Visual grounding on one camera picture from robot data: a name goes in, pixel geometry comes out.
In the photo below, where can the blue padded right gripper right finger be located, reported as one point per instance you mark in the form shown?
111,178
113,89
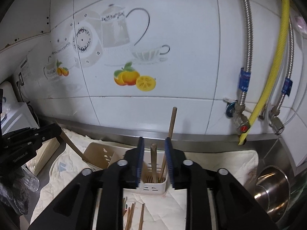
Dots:
215,198

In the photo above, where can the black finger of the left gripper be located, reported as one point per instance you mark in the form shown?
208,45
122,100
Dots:
45,133

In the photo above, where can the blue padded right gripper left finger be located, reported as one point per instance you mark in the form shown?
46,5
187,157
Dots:
93,199

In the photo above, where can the short wooden chopstick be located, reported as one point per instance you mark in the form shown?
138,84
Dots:
153,154

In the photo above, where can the lone wooden chopstick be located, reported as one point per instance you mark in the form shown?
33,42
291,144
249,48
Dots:
167,145

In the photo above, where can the bagged disposable chopsticks pack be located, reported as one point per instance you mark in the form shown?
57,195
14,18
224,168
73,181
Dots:
43,155

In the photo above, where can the beige plastic utensil holder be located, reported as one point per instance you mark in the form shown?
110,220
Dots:
100,155

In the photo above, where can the white quilted patterned mat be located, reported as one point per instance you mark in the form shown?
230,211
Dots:
166,211

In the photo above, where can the steel saucepan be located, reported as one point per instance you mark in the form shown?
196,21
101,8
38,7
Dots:
272,192

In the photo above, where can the chrome angle valve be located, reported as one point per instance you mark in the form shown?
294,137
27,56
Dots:
271,116

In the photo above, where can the white thin water tube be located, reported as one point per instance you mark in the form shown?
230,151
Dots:
290,87

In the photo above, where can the wall power socket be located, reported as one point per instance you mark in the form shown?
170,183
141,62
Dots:
20,81

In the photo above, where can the red handled angle valve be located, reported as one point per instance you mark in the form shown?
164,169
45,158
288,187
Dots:
234,111

